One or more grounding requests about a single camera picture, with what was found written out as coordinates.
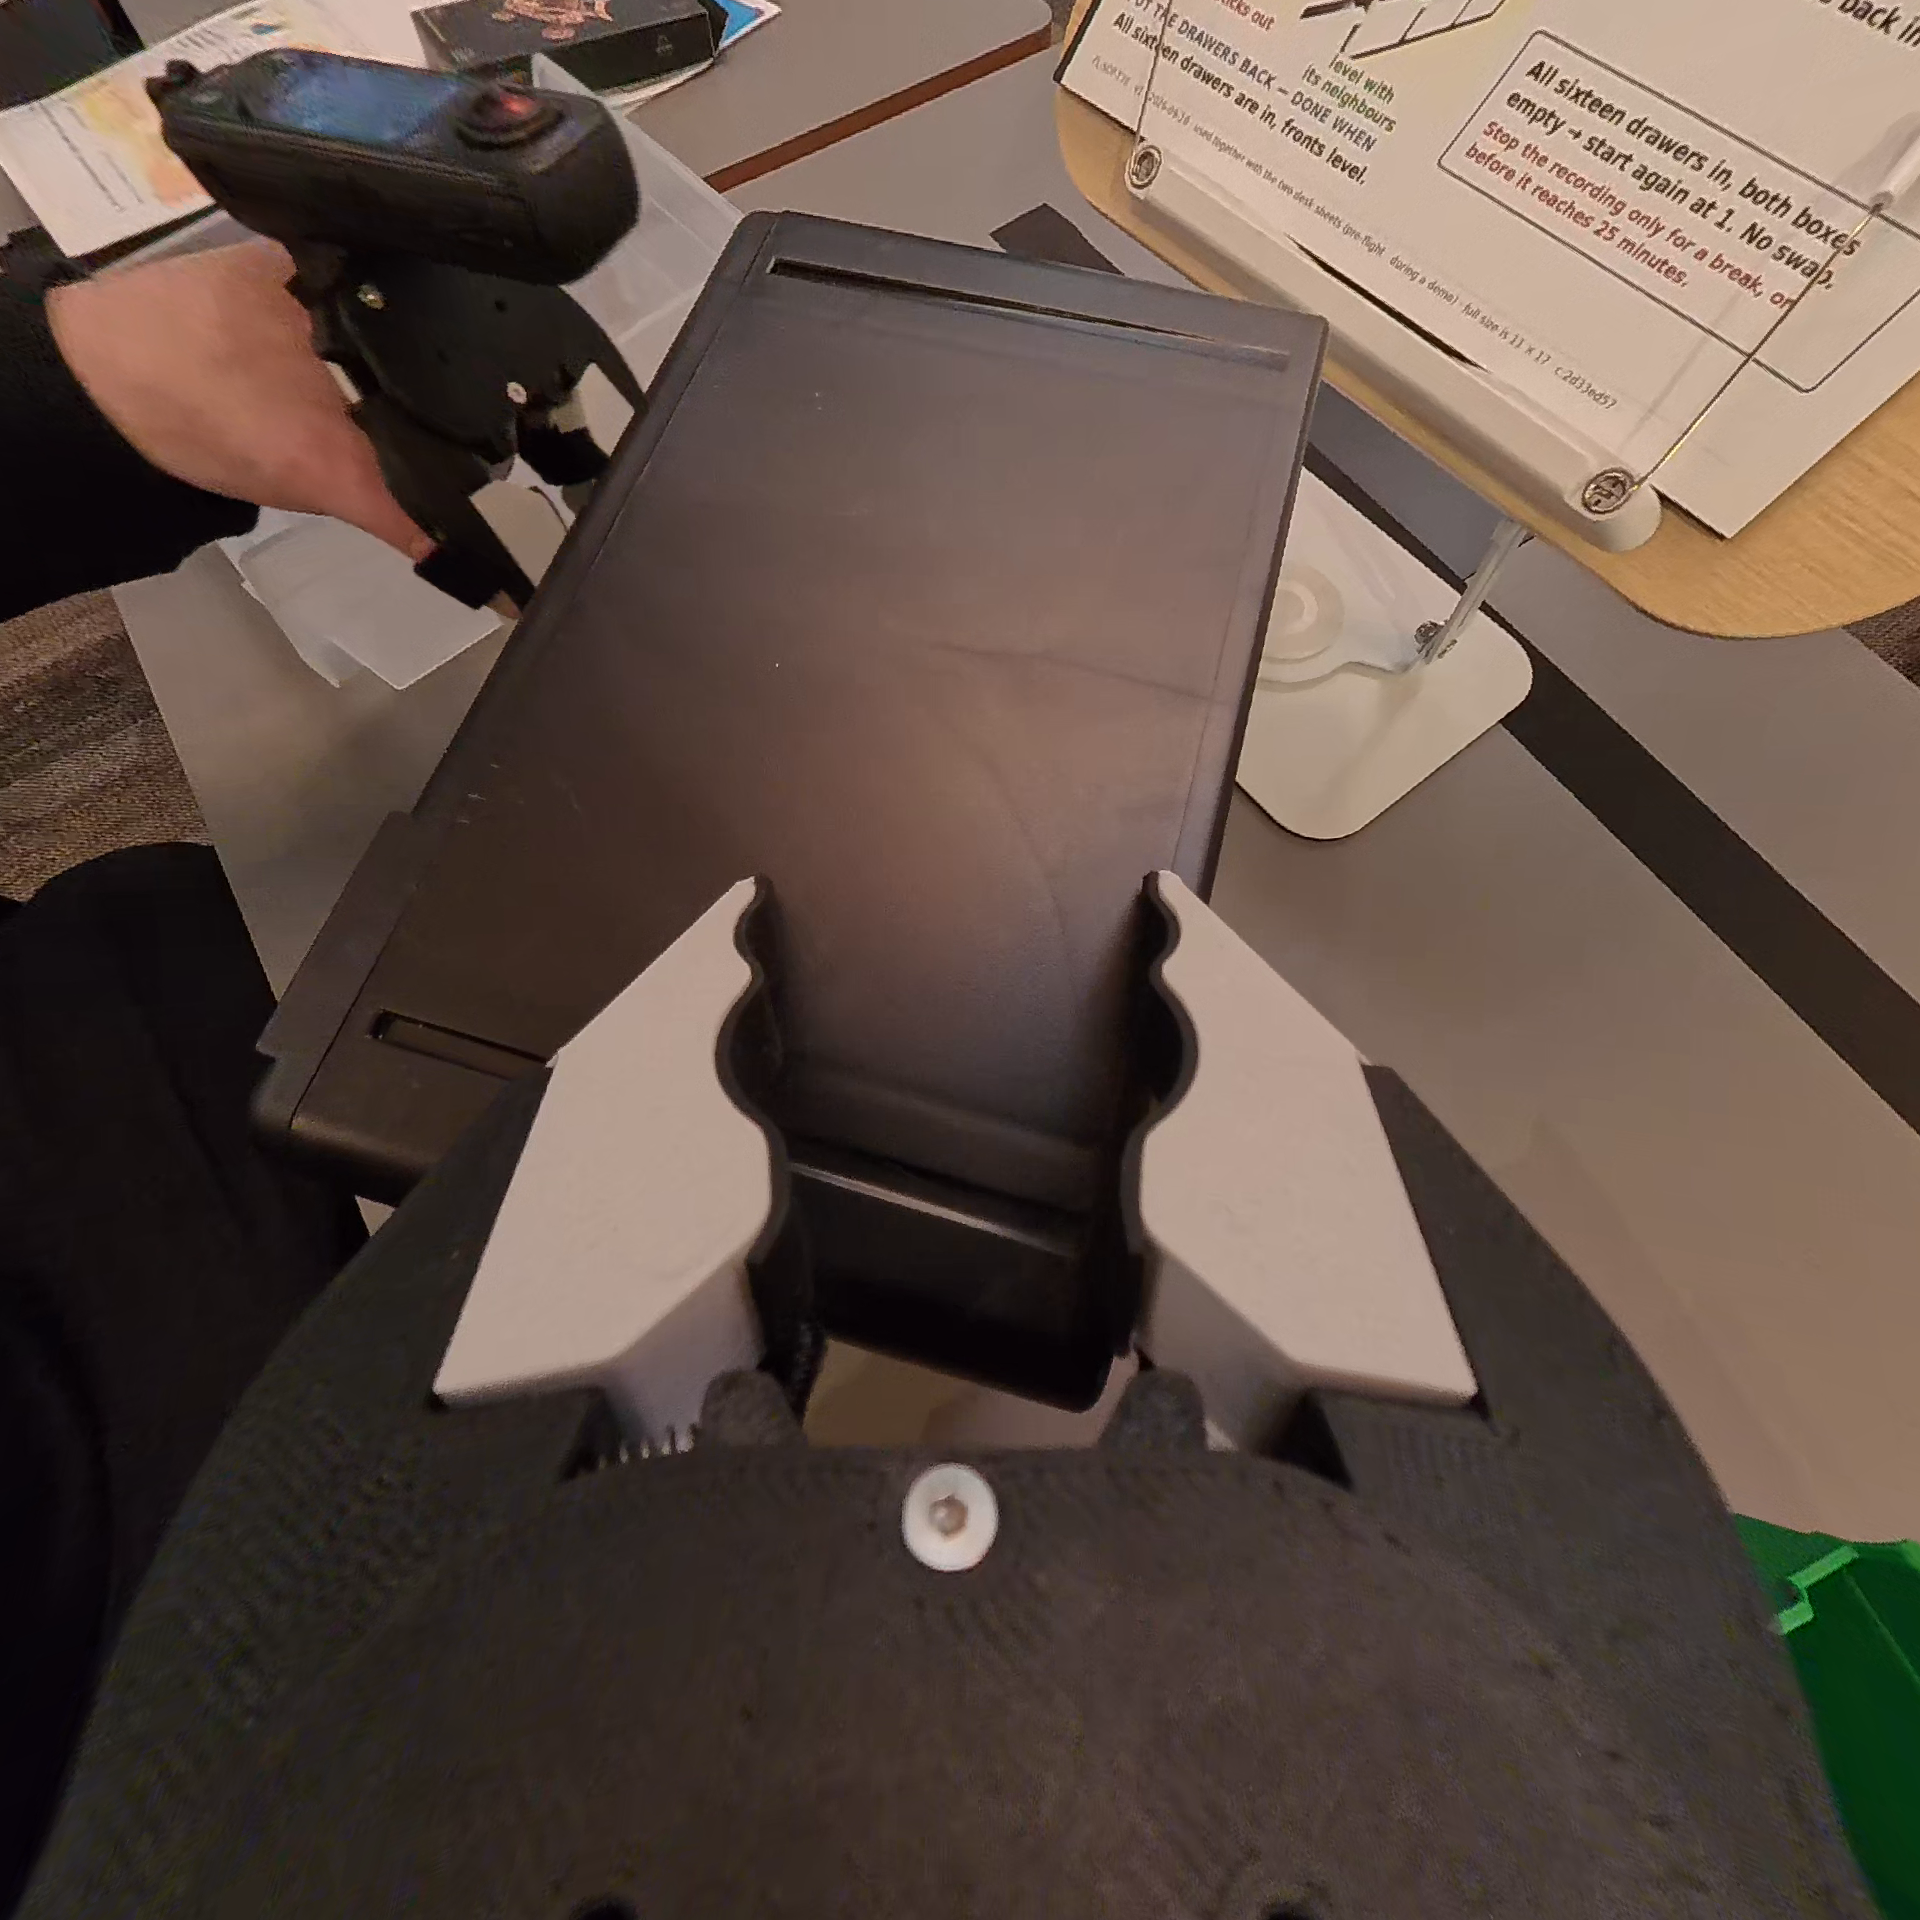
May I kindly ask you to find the black model kit box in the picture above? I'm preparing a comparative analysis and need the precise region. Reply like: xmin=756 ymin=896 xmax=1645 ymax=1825
xmin=410 ymin=0 xmax=714 ymax=96

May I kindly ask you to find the black drawer cabinet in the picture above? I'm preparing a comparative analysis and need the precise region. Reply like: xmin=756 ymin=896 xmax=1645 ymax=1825
xmin=250 ymin=211 xmax=1327 ymax=1413

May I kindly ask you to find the printed instruction sheet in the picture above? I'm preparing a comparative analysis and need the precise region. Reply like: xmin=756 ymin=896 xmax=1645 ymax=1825
xmin=0 ymin=0 xmax=453 ymax=261

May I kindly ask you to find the green plastic bin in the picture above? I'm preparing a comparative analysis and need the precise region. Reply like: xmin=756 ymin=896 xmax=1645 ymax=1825
xmin=1733 ymin=1511 xmax=1920 ymax=1920

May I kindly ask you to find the wooden document stand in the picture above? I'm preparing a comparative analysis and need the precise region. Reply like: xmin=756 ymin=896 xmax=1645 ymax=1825
xmin=1056 ymin=0 xmax=1920 ymax=842

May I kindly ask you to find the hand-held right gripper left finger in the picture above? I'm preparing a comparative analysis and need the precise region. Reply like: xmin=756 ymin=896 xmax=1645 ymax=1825
xmin=429 ymin=877 xmax=790 ymax=1445

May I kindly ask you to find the person's black clothing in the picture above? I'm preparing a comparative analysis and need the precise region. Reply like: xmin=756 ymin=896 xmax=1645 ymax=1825
xmin=0 ymin=839 xmax=376 ymax=1920

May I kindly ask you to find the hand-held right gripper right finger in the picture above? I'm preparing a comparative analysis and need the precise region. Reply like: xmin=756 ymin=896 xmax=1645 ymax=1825
xmin=1121 ymin=872 xmax=1481 ymax=1453

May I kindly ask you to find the large clipped instruction sheet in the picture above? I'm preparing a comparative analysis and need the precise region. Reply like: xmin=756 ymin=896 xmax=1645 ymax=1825
xmin=1056 ymin=0 xmax=1920 ymax=541

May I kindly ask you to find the person's left forearm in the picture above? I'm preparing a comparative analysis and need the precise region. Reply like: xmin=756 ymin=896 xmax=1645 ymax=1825
xmin=0 ymin=269 xmax=255 ymax=625

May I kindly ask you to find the large clear storage box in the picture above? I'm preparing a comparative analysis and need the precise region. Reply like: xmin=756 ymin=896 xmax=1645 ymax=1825
xmin=217 ymin=53 xmax=751 ymax=693

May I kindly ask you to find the person's left hand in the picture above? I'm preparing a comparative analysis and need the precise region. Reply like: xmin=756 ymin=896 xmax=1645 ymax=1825
xmin=46 ymin=237 xmax=436 ymax=564

